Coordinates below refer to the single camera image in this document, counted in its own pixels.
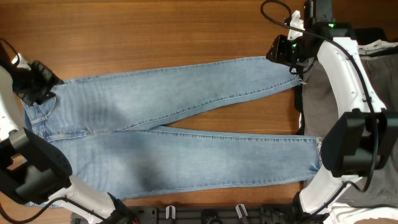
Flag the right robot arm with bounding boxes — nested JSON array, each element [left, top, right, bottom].
[[266, 1, 397, 223]]

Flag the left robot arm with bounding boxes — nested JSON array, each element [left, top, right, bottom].
[[1, 39, 139, 223]]

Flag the grey shorts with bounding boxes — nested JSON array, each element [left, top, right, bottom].
[[302, 54, 397, 208]]

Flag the light blue denim jeans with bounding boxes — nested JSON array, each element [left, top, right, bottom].
[[22, 57, 321, 200]]

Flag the black garment in pile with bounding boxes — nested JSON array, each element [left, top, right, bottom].
[[294, 27, 398, 136]]

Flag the black right camera cable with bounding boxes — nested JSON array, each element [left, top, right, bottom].
[[260, 0, 380, 218]]

